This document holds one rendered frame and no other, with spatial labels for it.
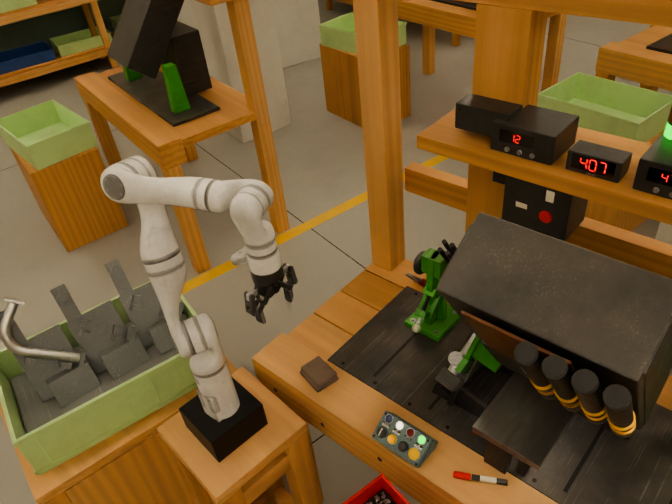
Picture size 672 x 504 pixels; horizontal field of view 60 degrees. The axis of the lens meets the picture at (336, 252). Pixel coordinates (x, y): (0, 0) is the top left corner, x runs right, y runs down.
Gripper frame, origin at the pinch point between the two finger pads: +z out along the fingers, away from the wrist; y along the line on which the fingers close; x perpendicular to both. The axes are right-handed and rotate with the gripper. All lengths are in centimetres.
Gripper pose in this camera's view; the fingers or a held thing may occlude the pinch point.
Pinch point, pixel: (275, 309)
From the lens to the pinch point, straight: 142.4
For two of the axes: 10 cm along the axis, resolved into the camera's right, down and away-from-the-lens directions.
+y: 6.6, -5.1, 5.5
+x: -7.4, -3.5, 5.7
